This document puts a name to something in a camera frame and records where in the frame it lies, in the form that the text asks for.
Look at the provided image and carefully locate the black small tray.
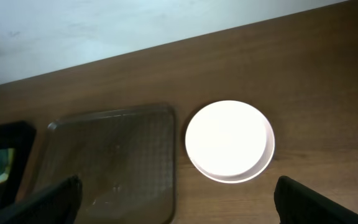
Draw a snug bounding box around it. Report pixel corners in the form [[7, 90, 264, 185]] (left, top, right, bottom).
[[0, 121, 37, 209]]

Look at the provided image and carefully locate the green yellow sponge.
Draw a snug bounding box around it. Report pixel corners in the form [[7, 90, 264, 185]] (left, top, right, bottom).
[[0, 148, 15, 184]]

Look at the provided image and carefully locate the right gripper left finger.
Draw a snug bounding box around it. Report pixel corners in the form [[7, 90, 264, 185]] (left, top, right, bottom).
[[0, 175, 83, 224]]

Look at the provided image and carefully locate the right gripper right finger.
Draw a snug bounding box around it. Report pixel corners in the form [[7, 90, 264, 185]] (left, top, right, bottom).
[[274, 175, 358, 224]]

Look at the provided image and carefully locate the white plate top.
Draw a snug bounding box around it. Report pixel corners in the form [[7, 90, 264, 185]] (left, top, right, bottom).
[[184, 100, 275, 184]]

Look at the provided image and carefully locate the brown serving tray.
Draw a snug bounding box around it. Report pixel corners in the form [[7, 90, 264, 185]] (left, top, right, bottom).
[[32, 105, 177, 223]]

